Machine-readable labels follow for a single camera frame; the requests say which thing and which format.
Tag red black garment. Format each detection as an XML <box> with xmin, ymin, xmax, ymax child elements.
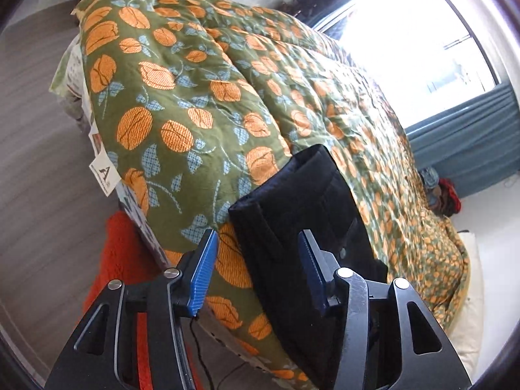
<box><xmin>436</xmin><ymin>178</ymin><xmax>464</xmax><ymax>216</ymax></box>

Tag glass sliding window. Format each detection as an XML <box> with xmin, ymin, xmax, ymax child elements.
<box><xmin>317</xmin><ymin>0</ymin><xmax>508</xmax><ymax>131</ymax></box>

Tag grey blue garment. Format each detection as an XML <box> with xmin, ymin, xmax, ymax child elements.
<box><xmin>420</xmin><ymin>166</ymin><xmax>441</xmax><ymax>189</ymax></box>

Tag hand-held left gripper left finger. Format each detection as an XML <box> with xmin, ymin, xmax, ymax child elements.
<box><xmin>44</xmin><ymin>228</ymin><xmax>220</xmax><ymax>390</ymax></box>

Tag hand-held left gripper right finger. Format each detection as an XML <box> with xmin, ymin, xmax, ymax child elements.
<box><xmin>297</xmin><ymin>229</ymin><xmax>474</xmax><ymax>390</ymax></box>

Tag black cable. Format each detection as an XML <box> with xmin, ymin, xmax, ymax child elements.
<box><xmin>189</xmin><ymin>318</ymin><xmax>244</xmax><ymax>390</ymax></box>

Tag blue curtain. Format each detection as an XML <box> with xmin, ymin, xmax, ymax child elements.
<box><xmin>406</xmin><ymin>83</ymin><xmax>520</xmax><ymax>179</ymax></box>

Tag green floral quilt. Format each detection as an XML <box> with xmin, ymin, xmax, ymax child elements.
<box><xmin>71</xmin><ymin>0</ymin><xmax>472</xmax><ymax>383</ymax></box>

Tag leaf print bed sheet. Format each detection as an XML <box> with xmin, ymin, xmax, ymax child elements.
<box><xmin>49</xmin><ymin>34</ymin><xmax>171</xmax><ymax>269</ymax></box>

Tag black pants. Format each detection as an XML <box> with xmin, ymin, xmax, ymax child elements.
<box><xmin>228</xmin><ymin>144</ymin><xmax>388</xmax><ymax>386</ymax></box>

